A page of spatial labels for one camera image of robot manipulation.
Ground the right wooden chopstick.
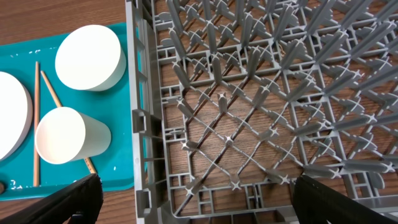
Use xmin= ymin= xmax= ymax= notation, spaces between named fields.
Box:
xmin=40 ymin=70 xmax=97 ymax=174

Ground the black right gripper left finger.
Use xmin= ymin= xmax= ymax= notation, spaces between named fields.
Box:
xmin=1 ymin=174 xmax=103 ymax=224

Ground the left wooden chopstick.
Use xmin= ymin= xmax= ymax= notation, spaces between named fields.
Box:
xmin=33 ymin=61 xmax=40 ymax=187

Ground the teal plastic tray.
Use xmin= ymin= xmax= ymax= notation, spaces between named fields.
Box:
xmin=1 ymin=34 xmax=134 ymax=201

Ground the large white upturned bowl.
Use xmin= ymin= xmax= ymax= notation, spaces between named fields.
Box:
xmin=55 ymin=24 xmax=127 ymax=91

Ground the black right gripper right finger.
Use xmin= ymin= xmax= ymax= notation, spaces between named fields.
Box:
xmin=292 ymin=175 xmax=397 ymax=224

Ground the wooden chopstick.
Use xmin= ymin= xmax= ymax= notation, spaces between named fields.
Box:
xmin=40 ymin=70 xmax=97 ymax=174
xmin=33 ymin=61 xmax=40 ymax=187

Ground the grey dishwasher rack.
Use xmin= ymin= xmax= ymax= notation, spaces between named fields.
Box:
xmin=126 ymin=1 xmax=397 ymax=223

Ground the small white upturned cup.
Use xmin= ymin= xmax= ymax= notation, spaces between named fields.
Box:
xmin=34 ymin=106 xmax=111 ymax=164

